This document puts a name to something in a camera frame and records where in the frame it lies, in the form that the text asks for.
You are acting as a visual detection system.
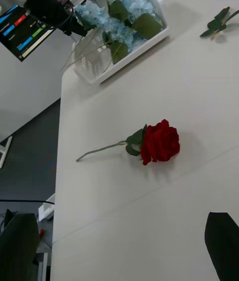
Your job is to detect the red rose with stem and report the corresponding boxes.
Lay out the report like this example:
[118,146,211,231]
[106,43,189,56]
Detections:
[76,119,181,166]

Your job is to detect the loose green leaf twig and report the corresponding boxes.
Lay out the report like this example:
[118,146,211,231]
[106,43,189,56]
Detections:
[199,6,239,39]

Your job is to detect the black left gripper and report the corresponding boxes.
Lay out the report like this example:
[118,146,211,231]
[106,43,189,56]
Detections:
[56,10,88,37]

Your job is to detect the small white box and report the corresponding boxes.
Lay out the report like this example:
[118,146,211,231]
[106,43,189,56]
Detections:
[38,193,56,222]

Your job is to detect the shallow white box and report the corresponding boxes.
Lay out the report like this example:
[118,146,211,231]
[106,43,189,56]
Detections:
[72,0,169,85]

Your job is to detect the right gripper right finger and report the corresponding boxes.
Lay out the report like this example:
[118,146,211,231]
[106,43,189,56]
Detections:
[204,212,239,281]

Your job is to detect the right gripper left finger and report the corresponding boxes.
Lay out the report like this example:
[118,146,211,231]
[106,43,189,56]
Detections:
[0,208,40,281]

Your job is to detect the large screen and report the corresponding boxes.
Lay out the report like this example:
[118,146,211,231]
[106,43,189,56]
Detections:
[0,0,103,62]

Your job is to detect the thin black cable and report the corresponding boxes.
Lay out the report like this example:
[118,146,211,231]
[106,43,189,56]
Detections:
[0,199,55,205]

